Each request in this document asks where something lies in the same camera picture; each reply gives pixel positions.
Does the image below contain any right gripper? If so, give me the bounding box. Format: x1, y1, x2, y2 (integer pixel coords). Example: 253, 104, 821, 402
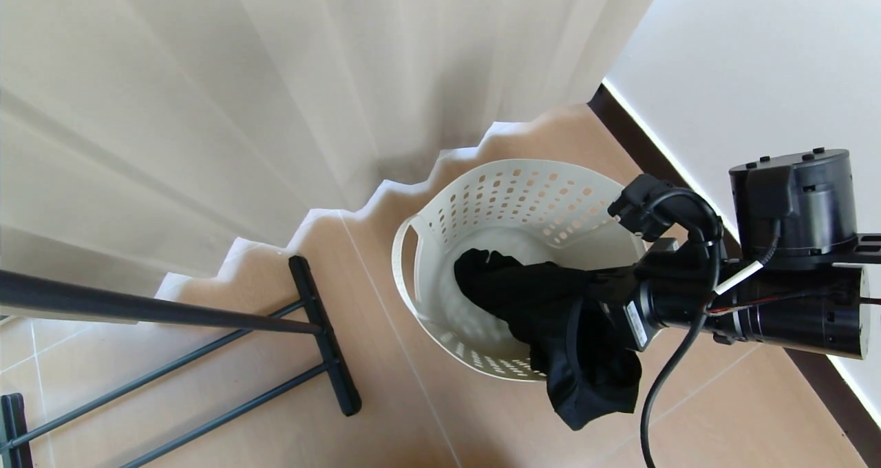
592, 262, 869, 359

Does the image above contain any heap of clothes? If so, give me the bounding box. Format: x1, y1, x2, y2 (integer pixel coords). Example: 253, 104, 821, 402
454, 248, 644, 432

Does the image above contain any white laundry basket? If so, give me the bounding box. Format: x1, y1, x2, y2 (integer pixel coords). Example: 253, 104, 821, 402
391, 158, 651, 383

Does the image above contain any black clothes rack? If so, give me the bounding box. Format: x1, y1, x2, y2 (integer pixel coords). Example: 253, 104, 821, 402
0, 255, 362, 468

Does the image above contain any beige curtain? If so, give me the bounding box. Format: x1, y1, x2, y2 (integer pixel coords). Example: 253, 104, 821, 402
0, 0, 668, 297

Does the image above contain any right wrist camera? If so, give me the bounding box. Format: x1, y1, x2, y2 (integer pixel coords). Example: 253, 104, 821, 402
608, 173, 697, 243

